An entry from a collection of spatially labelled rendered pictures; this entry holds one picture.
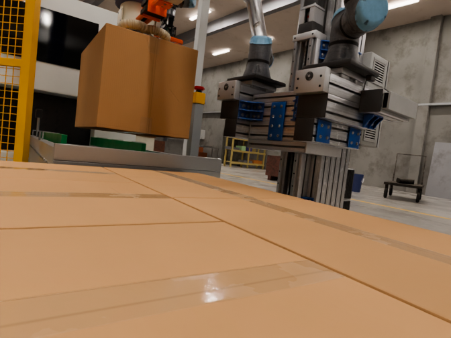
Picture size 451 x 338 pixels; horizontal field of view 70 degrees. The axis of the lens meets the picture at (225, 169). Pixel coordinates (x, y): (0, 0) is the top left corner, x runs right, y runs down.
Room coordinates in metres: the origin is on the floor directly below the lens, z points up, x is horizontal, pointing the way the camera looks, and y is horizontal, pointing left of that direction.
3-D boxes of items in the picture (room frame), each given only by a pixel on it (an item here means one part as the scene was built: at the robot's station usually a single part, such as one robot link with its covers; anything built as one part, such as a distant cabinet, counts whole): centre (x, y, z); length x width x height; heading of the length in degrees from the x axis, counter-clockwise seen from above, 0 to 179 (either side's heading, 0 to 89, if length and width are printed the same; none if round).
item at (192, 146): (2.09, 0.23, 0.50); 0.07 x 0.07 x 1.00; 34
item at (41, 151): (2.12, 1.24, 0.50); 2.31 x 0.05 x 0.19; 34
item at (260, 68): (1.73, -0.11, 1.09); 0.15 x 0.15 x 0.10
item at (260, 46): (1.74, -0.11, 1.20); 0.13 x 0.12 x 0.14; 168
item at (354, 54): (1.35, -0.42, 1.09); 0.15 x 0.15 x 0.10
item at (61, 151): (1.33, 0.32, 0.58); 0.70 x 0.03 x 0.06; 124
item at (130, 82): (1.61, 0.51, 0.89); 0.60 x 0.40 x 0.40; 33
